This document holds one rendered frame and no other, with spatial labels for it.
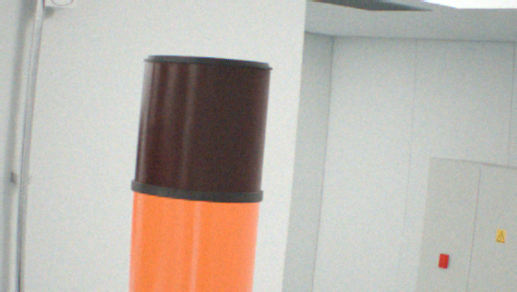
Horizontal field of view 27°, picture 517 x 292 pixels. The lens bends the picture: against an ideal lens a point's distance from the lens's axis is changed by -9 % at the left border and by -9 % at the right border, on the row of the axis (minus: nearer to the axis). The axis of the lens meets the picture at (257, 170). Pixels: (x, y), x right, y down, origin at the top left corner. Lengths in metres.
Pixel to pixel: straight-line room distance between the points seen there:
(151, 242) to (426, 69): 8.46
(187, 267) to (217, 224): 0.02
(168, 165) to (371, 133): 9.02
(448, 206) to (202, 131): 7.52
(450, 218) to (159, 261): 7.48
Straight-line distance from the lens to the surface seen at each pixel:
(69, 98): 1.92
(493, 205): 7.54
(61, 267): 1.95
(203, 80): 0.42
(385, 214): 9.24
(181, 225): 0.42
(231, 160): 0.42
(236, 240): 0.43
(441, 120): 8.69
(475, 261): 7.67
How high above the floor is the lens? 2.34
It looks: 3 degrees down
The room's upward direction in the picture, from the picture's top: 5 degrees clockwise
